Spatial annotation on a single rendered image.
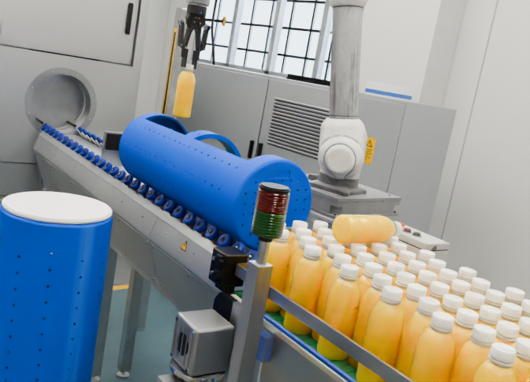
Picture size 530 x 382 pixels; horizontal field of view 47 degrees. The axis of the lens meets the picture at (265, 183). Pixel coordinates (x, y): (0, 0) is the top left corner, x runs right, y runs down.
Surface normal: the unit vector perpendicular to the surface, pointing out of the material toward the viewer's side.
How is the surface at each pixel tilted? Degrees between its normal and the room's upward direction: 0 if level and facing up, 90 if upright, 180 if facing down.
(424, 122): 90
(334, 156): 96
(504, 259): 90
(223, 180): 68
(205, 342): 90
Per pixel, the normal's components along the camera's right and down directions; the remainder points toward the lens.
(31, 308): 0.01, 0.18
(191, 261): -0.70, -0.36
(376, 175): -0.73, 0.00
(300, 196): 0.56, 0.25
